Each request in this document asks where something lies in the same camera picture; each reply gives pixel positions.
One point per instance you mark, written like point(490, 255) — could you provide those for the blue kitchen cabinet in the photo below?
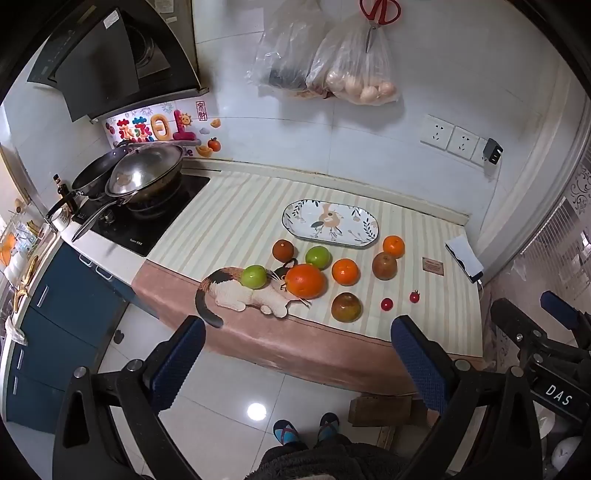
point(60, 323)

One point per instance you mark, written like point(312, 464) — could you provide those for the steel wok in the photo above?
point(161, 177)

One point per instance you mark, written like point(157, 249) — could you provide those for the steel wok lid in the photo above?
point(138, 170)

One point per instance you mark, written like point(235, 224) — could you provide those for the large orange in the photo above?
point(305, 280)

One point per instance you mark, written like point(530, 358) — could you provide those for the black range hood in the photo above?
point(101, 60)

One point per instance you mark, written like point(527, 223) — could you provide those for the white mug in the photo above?
point(60, 220)

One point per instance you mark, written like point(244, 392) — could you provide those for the black induction cooktop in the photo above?
point(138, 230)

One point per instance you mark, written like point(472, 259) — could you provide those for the red and green apple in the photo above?
point(346, 307)

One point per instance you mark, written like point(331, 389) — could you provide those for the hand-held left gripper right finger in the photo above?
point(418, 364)

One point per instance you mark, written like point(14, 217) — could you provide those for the patterned ceramic plate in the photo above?
point(330, 224)

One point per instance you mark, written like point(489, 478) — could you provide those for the small black object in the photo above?
point(118, 337)

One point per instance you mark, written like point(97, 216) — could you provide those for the dark fleece trousers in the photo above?
point(332, 461)

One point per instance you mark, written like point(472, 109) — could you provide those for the red seal wall sticker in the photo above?
point(201, 110)

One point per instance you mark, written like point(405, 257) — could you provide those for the cluttered kitchen rack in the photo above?
point(23, 258)

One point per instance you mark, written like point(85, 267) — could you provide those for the black frying pan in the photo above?
point(94, 173)

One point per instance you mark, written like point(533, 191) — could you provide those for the small orange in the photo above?
point(345, 271)
point(394, 246)

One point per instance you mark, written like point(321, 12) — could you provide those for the plastic bag with dark contents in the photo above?
point(286, 50)

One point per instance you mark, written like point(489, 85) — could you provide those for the cherry tomato with stem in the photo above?
point(415, 297)

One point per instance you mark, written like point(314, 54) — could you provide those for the gold ingot wall sticker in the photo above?
point(204, 151)

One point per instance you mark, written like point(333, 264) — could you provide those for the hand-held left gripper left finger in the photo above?
point(178, 364)

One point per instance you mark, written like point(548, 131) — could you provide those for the plastic bag of eggs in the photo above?
point(360, 74)

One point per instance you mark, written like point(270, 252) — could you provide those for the white power bank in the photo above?
point(465, 256)

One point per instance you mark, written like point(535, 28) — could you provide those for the grey plug-in charger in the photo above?
point(493, 151)

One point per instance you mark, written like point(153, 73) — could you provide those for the dark sauce bottle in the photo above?
point(61, 187)

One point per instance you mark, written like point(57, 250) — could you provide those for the blue slipper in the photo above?
point(286, 433)
point(328, 427)

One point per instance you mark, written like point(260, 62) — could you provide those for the brown apple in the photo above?
point(282, 249)
point(384, 265)

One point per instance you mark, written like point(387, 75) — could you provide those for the wooden block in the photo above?
point(381, 410)

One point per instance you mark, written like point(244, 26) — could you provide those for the small brown card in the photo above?
point(433, 266)

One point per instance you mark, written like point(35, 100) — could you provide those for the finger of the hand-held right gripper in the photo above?
point(510, 316)
point(558, 307)

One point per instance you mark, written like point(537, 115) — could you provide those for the persimmon wall sticker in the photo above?
point(214, 145)

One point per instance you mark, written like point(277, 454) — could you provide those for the white rag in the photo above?
point(14, 330)

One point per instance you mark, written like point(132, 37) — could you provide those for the colourful letter wall sticker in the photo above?
point(147, 127)

